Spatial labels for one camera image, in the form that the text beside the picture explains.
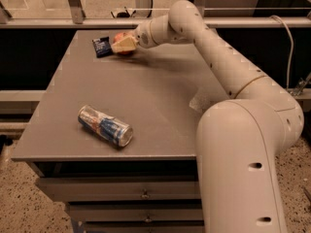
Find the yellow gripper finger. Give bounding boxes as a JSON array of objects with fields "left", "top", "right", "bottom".
[{"left": 110, "top": 34, "right": 140, "bottom": 54}]

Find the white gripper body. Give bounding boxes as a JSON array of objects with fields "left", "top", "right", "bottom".
[{"left": 134, "top": 20, "right": 156, "bottom": 49}]

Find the red apple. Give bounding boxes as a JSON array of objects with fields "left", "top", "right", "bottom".
[{"left": 113, "top": 32, "right": 135, "bottom": 56}]

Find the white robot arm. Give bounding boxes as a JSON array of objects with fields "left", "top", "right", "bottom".
[{"left": 112, "top": 0, "right": 304, "bottom": 233}]

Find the blue rxbar blueberry wrapper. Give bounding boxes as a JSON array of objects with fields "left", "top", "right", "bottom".
[{"left": 92, "top": 37, "right": 113, "bottom": 58}]

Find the red bull energy drink can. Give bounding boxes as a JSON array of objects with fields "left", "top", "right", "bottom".
[{"left": 78, "top": 105, "right": 133, "bottom": 148}]

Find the grey drawer cabinet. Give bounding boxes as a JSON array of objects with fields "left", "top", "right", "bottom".
[{"left": 13, "top": 30, "right": 226, "bottom": 233}]

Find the top drawer with knob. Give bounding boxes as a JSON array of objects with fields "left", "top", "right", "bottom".
[{"left": 36, "top": 177, "right": 200, "bottom": 202}]

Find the drawer with knob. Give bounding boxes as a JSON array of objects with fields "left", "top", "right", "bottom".
[
  {"left": 36, "top": 177, "right": 200, "bottom": 202},
  {"left": 66, "top": 200, "right": 203, "bottom": 222}
]

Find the middle drawer with knob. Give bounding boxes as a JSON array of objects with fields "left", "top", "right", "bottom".
[{"left": 66, "top": 200, "right": 203, "bottom": 222}]

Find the metal railing frame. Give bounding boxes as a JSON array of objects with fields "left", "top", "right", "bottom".
[{"left": 0, "top": 0, "right": 311, "bottom": 29}]

